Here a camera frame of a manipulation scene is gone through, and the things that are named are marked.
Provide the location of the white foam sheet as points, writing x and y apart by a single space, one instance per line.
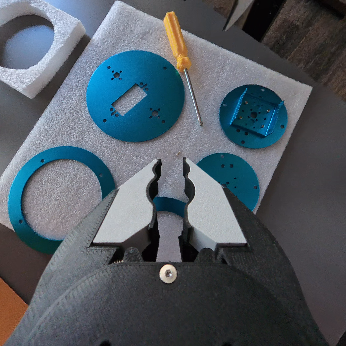
229 67

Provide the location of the blue disc small holes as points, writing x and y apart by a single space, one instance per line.
243 194

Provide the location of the white foam block round hole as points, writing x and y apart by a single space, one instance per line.
54 75

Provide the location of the blue disc rectangular slot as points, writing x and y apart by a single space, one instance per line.
162 113

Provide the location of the orange cardboard box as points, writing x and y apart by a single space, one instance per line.
9 319

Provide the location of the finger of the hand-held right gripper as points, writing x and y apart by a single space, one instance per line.
239 10

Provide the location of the grey desk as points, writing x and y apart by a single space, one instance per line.
310 216

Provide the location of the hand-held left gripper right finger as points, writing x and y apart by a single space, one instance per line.
216 213

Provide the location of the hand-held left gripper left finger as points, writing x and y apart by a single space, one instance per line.
127 210

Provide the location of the blue disc square bracket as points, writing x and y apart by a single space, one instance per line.
270 137

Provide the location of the yellow screwdriver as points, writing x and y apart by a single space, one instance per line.
174 37

